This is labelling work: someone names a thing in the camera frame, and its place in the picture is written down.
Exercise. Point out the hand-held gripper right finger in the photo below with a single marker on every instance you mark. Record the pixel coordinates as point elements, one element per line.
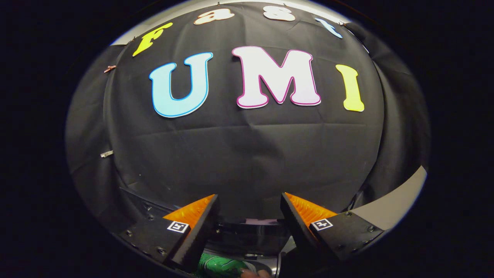
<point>299,231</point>

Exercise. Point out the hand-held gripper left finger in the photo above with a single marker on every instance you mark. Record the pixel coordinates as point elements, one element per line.
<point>200,235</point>

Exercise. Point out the green polo shirt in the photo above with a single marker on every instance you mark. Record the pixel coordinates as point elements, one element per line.
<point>220,266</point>

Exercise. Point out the black backdrop cloth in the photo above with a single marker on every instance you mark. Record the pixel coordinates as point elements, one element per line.
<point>239,154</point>

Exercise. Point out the silver clip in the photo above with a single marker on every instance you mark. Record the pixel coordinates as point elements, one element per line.
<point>107,153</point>

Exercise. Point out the copper-coloured clip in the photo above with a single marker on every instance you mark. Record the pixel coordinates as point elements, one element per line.
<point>109,68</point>

